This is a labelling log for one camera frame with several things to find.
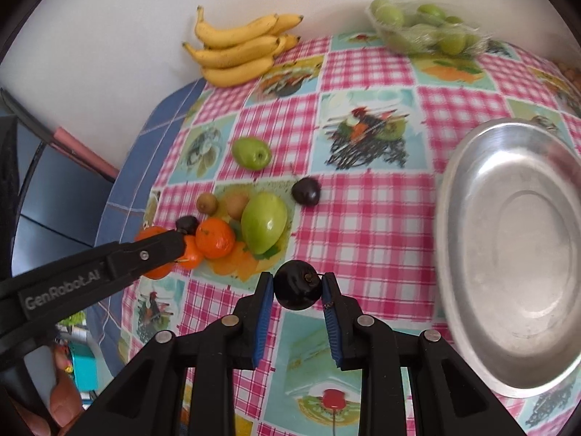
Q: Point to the pink checkered fruit tablecloth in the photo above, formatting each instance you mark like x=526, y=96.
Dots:
x=375, y=129

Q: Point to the small green fruit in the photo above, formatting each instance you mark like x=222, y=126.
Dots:
x=251, y=153

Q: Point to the dark cherry with stem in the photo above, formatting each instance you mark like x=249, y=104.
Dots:
x=307, y=191

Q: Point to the yellow banana bottom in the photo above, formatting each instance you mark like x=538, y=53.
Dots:
x=238, y=75

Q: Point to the person's left hand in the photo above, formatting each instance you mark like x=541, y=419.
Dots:
x=65, y=404

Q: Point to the yellow banana top front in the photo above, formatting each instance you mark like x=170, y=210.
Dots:
x=225, y=38

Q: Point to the yellow banana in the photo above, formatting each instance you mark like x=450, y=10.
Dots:
x=285, y=23
x=238, y=75
x=237, y=55
x=225, y=38

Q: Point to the yellow banana middle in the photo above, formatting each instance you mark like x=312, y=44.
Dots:
x=237, y=55

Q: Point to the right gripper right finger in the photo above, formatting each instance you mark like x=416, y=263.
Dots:
x=449, y=398

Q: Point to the orange tangerine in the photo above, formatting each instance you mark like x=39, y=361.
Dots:
x=214, y=238
x=163, y=267
x=192, y=257

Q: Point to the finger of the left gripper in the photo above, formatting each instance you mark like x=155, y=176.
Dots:
x=32, y=303

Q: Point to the brown longan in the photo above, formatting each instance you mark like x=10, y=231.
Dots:
x=207, y=203
x=235, y=204

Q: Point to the yellow banana top back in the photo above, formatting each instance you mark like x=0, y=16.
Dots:
x=285, y=23

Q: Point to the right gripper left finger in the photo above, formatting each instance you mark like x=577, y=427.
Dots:
x=147, y=395

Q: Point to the small dark cherry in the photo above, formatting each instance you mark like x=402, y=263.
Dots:
x=187, y=224

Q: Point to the yellow banana hidden back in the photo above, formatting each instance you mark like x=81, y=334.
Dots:
x=285, y=43

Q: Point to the plastic tray of green fruits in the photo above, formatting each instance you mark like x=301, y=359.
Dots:
x=427, y=28

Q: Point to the metal round tray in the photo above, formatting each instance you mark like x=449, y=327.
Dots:
x=507, y=255

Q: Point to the large green fruit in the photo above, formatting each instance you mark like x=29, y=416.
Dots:
x=263, y=221

